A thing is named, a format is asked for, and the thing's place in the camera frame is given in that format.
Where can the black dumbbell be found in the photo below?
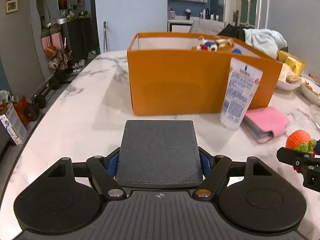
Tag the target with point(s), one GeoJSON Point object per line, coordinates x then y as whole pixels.
{"type": "Point", "coordinates": [32, 111]}

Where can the black jacket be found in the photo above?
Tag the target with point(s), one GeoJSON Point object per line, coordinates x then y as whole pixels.
{"type": "Point", "coordinates": [234, 32]}

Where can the grey quilted jacket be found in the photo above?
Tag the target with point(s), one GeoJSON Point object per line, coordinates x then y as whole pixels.
{"type": "Point", "coordinates": [204, 26]}

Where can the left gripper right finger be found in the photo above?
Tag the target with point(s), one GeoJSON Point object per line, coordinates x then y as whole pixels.
{"type": "Point", "coordinates": [215, 171]}

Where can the pink wallet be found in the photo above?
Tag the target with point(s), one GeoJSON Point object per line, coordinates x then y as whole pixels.
{"type": "Point", "coordinates": [266, 123]}

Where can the framed picture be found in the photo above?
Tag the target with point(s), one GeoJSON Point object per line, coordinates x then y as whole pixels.
{"type": "Point", "coordinates": [11, 6]}

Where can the white lotion tube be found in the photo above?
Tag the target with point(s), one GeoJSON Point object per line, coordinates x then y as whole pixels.
{"type": "Point", "coordinates": [243, 82]}

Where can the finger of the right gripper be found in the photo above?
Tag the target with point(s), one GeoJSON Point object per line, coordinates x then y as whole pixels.
{"type": "Point", "coordinates": [297, 159]}

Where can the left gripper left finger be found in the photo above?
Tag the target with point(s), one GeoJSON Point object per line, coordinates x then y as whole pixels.
{"type": "Point", "coordinates": [102, 171]}

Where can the orange storage box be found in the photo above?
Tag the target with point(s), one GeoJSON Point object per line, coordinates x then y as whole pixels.
{"type": "Point", "coordinates": [168, 76]}

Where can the basketball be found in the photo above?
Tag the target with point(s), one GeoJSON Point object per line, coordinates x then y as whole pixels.
{"type": "Point", "coordinates": [51, 51]}

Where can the white vanity cabinet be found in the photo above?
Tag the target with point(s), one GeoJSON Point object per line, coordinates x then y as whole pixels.
{"type": "Point", "coordinates": [179, 26]}

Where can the light blue fleece blanket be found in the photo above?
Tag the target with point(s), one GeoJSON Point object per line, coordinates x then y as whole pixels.
{"type": "Point", "coordinates": [265, 40]}

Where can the black cabinet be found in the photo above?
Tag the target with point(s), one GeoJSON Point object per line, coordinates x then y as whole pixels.
{"type": "Point", "coordinates": [81, 38]}

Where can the dark grey box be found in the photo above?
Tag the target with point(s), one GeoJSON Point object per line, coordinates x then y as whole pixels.
{"type": "Point", "coordinates": [161, 154]}

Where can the white bowl with bread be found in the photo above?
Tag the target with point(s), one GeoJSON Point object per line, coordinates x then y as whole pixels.
{"type": "Point", "coordinates": [288, 81]}

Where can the orange crochet strawberry toy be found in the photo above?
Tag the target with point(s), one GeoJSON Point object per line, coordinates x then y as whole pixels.
{"type": "Point", "coordinates": [301, 140]}

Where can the plush dog toy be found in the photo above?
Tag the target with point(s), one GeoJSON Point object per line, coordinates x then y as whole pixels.
{"type": "Point", "coordinates": [226, 45]}

